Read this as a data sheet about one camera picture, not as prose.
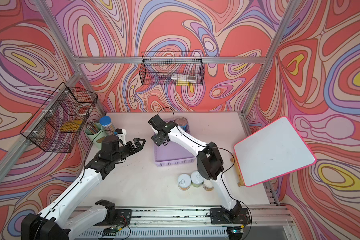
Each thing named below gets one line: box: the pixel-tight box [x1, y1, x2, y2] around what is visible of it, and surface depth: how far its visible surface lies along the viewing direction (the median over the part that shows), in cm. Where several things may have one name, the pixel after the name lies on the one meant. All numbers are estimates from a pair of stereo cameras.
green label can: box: [190, 170, 204, 188], surface depth 82 cm
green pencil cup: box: [84, 122, 108, 149], surface depth 94 cm
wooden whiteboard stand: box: [234, 155, 245, 187], surface depth 84 cm
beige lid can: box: [202, 180, 214, 192], surface depth 79 cm
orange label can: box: [177, 174, 191, 191], surface depth 82 cm
